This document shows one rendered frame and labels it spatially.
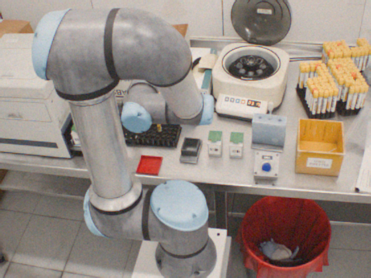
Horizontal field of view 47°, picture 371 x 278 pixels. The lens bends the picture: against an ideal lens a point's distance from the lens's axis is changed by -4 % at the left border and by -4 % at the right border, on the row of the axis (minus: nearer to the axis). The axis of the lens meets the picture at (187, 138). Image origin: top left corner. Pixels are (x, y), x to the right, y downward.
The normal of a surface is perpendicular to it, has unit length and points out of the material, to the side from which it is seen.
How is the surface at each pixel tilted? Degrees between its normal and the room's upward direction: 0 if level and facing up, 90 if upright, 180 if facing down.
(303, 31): 90
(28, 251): 0
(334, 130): 90
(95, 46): 60
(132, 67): 94
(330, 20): 90
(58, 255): 0
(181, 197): 9
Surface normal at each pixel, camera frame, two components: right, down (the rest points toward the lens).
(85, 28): -0.13, -0.29
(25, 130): -0.18, 0.72
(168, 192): 0.06, -0.74
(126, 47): 0.07, 0.33
